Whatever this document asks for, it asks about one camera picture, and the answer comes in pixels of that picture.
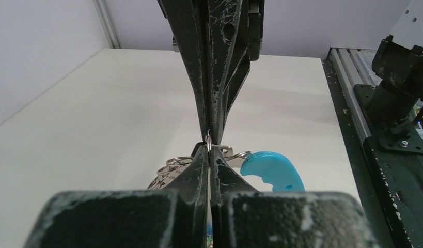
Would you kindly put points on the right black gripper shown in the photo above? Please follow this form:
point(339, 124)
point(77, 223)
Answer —
point(235, 36)

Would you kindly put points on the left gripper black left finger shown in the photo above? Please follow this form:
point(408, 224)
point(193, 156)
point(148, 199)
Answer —
point(174, 216)

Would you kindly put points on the blue keyring with keys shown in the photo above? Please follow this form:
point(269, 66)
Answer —
point(271, 167)

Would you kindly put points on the black mounting base rail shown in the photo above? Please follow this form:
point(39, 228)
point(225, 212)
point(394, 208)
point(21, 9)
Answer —
point(394, 160)

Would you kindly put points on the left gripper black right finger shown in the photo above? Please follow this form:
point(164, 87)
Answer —
point(244, 217)

